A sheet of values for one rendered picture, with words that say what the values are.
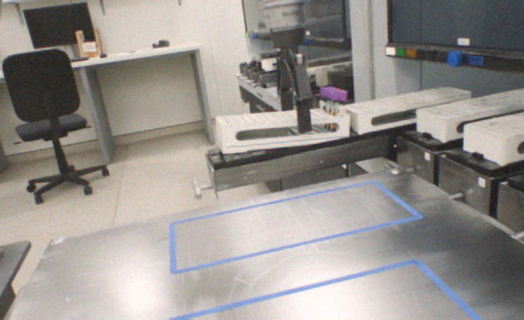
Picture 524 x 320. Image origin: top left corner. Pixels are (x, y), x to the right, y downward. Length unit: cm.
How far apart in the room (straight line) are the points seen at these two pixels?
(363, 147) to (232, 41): 359
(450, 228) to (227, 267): 29
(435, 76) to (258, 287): 88
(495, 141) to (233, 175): 50
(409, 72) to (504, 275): 75
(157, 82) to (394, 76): 350
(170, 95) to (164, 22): 71
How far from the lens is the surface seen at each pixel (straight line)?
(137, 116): 451
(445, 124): 93
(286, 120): 94
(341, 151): 98
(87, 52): 421
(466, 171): 84
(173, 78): 446
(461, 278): 52
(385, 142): 103
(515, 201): 77
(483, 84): 134
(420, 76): 122
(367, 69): 130
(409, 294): 49
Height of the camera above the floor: 112
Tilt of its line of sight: 19 degrees down
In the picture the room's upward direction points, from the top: 8 degrees counter-clockwise
